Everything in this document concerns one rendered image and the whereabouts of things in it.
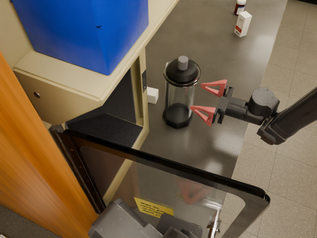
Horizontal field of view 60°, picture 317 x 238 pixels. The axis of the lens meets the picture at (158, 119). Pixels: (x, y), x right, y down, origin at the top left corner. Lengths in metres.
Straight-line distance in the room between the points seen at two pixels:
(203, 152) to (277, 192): 1.15
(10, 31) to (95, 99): 0.11
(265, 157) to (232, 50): 1.04
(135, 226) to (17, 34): 0.24
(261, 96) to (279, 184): 1.32
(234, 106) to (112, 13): 0.59
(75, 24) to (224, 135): 0.75
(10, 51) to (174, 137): 0.67
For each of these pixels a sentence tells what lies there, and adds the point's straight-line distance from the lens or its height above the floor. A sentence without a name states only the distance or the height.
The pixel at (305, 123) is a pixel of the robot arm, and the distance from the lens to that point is 0.71.
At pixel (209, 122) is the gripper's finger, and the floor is 1.07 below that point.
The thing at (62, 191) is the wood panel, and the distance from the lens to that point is 0.34.
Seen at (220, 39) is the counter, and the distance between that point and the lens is 1.30.
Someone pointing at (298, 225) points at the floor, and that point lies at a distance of 1.97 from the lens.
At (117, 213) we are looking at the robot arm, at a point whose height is 1.41.
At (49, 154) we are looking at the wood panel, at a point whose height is 1.48.
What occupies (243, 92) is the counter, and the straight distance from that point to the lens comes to 1.09.
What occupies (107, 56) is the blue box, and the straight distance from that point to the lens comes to 0.28.
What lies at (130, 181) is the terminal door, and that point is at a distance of 0.47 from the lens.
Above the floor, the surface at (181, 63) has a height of 1.20.
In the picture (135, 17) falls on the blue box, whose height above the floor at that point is 1.54.
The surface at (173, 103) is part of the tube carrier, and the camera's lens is 0.84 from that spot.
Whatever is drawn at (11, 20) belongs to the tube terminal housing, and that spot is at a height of 1.55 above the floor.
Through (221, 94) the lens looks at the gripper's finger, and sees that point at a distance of 0.88.
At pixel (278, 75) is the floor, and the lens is 2.65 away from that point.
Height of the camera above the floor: 1.72
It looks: 54 degrees down
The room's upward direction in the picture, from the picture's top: straight up
